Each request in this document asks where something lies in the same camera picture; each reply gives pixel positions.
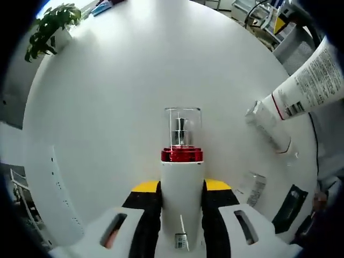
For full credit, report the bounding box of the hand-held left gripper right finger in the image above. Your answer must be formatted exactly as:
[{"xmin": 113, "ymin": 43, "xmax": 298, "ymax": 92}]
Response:
[{"xmin": 202, "ymin": 177, "xmax": 304, "ymax": 258}]

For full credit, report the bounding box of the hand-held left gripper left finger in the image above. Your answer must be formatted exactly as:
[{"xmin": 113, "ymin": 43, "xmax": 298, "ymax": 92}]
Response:
[{"xmin": 49, "ymin": 180, "xmax": 162, "ymax": 258}]

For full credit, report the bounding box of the small white skincare tube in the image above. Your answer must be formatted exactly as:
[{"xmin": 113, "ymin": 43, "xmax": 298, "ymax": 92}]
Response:
[
  {"xmin": 244, "ymin": 100, "xmax": 293, "ymax": 155},
  {"xmin": 246, "ymin": 171, "xmax": 267, "ymax": 208}
]

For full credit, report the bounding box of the red collar pump skincare bottle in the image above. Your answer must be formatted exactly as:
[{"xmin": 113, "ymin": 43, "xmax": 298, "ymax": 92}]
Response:
[{"xmin": 160, "ymin": 106, "xmax": 207, "ymax": 252}]

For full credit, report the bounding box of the black green skincare sachet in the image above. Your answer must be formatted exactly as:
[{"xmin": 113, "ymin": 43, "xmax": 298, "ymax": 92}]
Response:
[{"xmin": 271, "ymin": 184, "xmax": 309, "ymax": 234}]

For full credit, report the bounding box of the large white skincare tube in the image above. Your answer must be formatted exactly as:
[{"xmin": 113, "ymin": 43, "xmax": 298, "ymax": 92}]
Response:
[{"xmin": 262, "ymin": 34, "xmax": 344, "ymax": 121}]

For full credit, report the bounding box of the grey mesh chair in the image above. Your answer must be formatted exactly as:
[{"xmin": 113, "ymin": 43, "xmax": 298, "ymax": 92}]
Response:
[{"xmin": 273, "ymin": 24, "xmax": 327, "ymax": 76}]

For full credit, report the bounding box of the potted green plant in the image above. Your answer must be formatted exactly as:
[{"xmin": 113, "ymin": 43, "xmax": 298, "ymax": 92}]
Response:
[{"xmin": 24, "ymin": 3, "xmax": 82, "ymax": 63}]

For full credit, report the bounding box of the blue packet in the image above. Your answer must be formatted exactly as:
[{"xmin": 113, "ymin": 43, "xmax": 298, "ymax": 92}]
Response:
[{"xmin": 90, "ymin": 1, "xmax": 112, "ymax": 17}]

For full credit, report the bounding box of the black cable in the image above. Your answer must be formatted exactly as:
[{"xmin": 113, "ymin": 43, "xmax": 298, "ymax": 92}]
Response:
[{"xmin": 308, "ymin": 112, "xmax": 320, "ymax": 185}]

